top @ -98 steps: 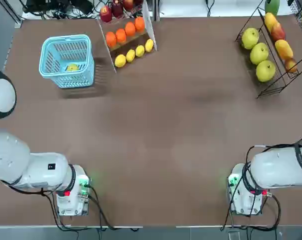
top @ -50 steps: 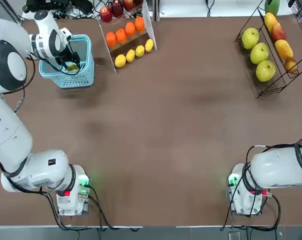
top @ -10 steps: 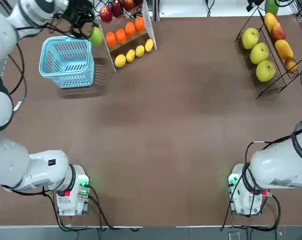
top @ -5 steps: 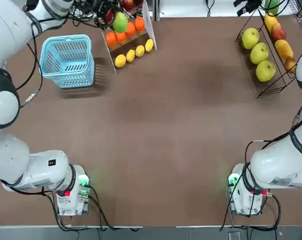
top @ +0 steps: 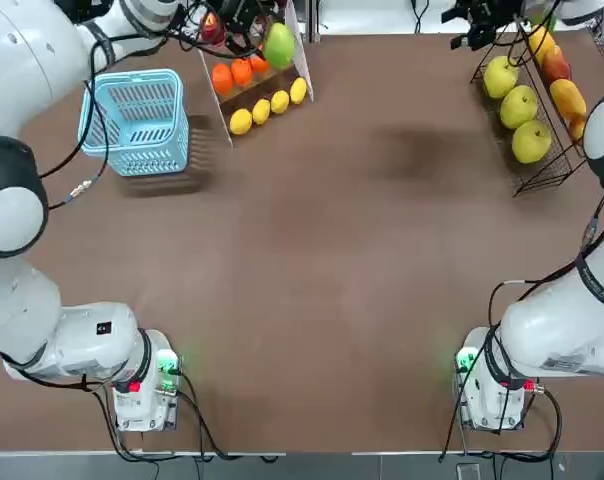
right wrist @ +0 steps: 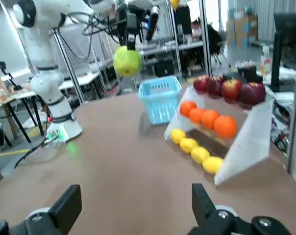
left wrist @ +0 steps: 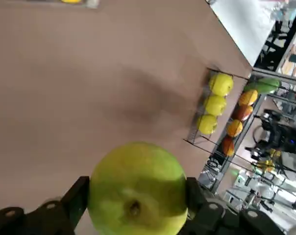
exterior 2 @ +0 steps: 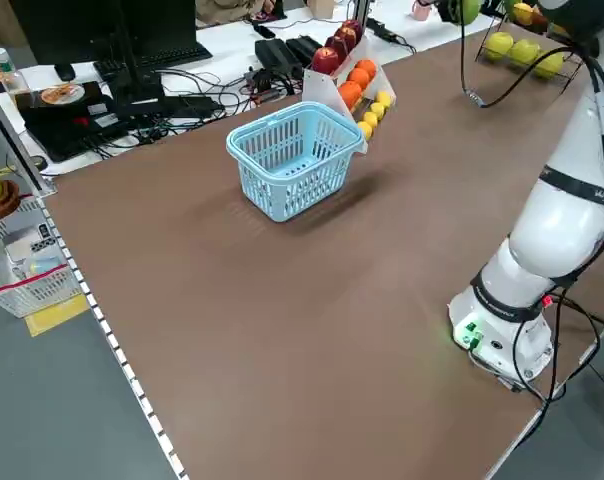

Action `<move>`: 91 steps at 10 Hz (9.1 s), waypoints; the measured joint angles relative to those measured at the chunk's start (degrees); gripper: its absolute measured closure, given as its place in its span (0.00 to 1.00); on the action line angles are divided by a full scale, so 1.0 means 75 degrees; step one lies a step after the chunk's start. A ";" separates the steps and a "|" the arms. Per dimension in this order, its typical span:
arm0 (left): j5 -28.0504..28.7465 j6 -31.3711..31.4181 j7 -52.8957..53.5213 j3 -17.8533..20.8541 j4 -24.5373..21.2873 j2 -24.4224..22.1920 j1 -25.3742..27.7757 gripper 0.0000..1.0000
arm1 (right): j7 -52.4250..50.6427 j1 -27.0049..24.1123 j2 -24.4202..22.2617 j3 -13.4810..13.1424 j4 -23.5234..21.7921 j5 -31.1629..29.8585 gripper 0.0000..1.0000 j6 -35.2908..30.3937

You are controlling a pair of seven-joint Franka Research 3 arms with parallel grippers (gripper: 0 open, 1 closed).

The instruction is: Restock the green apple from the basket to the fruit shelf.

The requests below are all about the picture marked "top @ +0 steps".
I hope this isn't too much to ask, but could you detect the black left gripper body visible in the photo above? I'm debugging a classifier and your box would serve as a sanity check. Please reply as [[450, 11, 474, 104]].
[[216, 0, 264, 32]]

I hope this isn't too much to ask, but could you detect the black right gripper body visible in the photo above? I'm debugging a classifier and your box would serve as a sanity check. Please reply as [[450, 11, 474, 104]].
[[469, 0, 526, 32]]

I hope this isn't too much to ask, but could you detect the green apple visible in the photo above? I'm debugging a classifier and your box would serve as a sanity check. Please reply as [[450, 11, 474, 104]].
[[263, 22, 297, 70]]

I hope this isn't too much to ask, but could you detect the red apple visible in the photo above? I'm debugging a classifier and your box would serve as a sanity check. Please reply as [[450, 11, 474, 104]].
[[201, 12, 228, 45]]

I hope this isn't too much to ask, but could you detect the large yellow-green apple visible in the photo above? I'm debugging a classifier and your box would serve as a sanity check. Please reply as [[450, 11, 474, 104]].
[[511, 119, 553, 165], [499, 84, 539, 130], [482, 55, 520, 100]]

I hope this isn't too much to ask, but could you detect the clear acrylic tiered shelf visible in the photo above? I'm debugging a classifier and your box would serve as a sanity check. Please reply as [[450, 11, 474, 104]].
[[195, 0, 315, 149]]

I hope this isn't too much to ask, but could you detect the light blue plastic basket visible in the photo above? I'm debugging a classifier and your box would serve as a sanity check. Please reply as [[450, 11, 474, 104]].
[[77, 68, 191, 177]]

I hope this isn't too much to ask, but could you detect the green mango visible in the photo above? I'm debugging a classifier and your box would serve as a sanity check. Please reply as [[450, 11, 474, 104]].
[[530, 5, 557, 30]]

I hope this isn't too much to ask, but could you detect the yellow mango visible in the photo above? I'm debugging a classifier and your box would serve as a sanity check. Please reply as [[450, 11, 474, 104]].
[[528, 24, 557, 64], [549, 78, 588, 121]]

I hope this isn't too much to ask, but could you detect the red mango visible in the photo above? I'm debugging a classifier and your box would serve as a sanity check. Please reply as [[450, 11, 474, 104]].
[[541, 45, 572, 84], [567, 113, 588, 144]]

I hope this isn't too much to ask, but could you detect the grey metal post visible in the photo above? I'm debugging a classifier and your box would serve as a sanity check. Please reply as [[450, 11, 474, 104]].
[[305, 0, 322, 44]]

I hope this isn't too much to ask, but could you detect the black wire fruit shelf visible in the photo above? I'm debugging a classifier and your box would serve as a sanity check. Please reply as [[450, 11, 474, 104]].
[[470, 14, 591, 198]]

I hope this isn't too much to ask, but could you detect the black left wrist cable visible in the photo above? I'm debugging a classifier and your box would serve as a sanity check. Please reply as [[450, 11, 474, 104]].
[[37, 29, 183, 211]]

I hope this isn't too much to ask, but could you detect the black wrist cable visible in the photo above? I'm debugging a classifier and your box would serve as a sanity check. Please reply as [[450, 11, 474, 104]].
[[37, 29, 183, 211], [487, 189, 604, 351]]

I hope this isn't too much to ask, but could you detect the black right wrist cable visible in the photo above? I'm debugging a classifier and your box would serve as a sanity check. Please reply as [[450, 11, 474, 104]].
[[487, 189, 604, 351]]

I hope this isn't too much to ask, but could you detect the black left base cable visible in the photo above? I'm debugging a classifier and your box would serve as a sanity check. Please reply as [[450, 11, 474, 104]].
[[81, 369, 283, 464]]

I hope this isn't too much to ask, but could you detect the black base cable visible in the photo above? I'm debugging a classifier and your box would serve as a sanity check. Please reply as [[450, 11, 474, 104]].
[[81, 369, 283, 464], [439, 344, 564, 462]]

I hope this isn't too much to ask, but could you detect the black right base cable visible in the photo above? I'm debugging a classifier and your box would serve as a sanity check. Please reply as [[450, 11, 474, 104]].
[[439, 344, 564, 462]]

